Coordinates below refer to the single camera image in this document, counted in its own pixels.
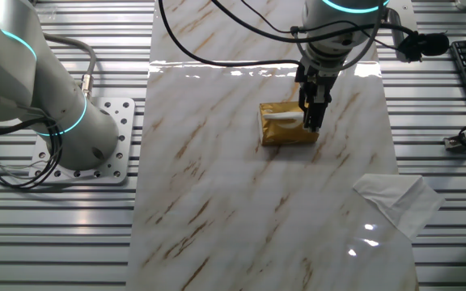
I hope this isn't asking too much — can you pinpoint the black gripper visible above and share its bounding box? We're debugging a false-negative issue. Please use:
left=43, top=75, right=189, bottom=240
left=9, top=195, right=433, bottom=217
left=295, top=62, right=339, bottom=134

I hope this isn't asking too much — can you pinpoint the loose flat white napkin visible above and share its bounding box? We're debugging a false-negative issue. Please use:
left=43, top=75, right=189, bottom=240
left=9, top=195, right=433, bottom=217
left=353, top=173, right=447, bottom=243

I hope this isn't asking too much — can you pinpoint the gold tissue pack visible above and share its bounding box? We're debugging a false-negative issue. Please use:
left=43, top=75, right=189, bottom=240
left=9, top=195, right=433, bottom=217
left=258, top=100, right=320, bottom=147

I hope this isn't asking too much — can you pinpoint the marble pattern table mat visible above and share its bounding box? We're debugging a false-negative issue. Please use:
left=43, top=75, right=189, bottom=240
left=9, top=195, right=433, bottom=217
left=125, top=0, right=420, bottom=291

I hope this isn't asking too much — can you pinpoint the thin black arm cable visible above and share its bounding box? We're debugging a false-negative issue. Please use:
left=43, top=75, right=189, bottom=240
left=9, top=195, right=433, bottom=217
left=210, top=0, right=417, bottom=44

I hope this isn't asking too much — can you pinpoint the thick black gripper cable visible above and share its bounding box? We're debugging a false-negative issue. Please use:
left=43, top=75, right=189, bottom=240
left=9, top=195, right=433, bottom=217
left=158, top=0, right=303, bottom=69

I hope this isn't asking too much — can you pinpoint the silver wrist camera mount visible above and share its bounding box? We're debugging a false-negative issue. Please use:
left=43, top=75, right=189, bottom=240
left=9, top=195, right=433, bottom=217
left=380, top=6, right=411, bottom=62

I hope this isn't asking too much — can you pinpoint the black cable wrap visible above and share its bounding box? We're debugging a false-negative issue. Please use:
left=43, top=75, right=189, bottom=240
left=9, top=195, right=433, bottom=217
left=397, top=31, right=451, bottom=63

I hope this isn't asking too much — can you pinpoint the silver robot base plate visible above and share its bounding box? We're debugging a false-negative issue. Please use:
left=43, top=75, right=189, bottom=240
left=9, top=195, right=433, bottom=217
left=28, top=96, right=136, bottom=185

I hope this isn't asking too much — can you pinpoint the grey cable with metal plug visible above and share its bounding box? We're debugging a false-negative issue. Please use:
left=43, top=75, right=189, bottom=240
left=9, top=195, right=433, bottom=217
left=42, top=33, right=98, bottom=100

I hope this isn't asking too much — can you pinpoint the black cable bundle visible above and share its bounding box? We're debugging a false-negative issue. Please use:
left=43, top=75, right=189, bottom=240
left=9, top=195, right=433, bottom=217
left=0, top=116, right=64, bottom=190

